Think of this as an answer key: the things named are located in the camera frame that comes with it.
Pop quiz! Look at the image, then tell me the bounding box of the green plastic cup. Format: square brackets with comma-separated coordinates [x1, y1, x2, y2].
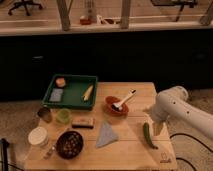
[56, 108, 70, 124]

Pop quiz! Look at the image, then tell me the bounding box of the orange bowl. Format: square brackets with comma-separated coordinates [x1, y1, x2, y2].
[105, 96, 129, 117]

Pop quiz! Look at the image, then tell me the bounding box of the black stand at left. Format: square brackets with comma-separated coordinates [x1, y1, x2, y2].
[0, 138, 9, 171]

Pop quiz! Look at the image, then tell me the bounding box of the red object on shelf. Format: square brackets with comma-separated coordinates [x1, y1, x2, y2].
[79, 16, 92, 25]

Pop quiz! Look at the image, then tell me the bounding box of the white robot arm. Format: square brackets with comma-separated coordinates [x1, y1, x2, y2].
[146, 86, 213, 140]

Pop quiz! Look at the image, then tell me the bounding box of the orange sponge cube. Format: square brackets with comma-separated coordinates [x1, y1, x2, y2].
[56, 78, 66, 88]

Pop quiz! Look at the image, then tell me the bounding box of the black cable on floor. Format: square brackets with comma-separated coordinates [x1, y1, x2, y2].
[169, 132, 213, 171]

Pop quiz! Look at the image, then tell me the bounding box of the grey blue sponge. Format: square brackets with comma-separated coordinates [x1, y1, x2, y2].
[49, 88, 63, 102]

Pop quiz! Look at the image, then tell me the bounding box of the yellow corn cob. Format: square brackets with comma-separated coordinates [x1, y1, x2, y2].
[82, 85, 94, 101]

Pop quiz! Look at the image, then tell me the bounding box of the dark bowl with nuts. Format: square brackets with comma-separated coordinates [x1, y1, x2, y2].
[56, 131, 84, 159]

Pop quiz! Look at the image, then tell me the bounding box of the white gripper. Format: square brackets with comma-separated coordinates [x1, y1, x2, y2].
[144, 106, 165, 136]

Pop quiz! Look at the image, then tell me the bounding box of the dark wooden block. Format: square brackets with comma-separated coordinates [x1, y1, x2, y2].
[72, 118, 94, 129]

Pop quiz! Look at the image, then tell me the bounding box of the green plastic tray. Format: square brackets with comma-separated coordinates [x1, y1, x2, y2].
[43, 74, 98, 110]

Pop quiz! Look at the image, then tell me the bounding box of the black office chair left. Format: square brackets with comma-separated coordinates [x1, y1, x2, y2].
[8, 0, 43, 16]

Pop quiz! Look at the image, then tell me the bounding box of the white handled brush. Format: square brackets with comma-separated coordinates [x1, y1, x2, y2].
[112, 90, 136, 111]

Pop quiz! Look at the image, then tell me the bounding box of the grey triangular cloth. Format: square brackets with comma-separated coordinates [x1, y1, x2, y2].
[96, 121, 118, 148]

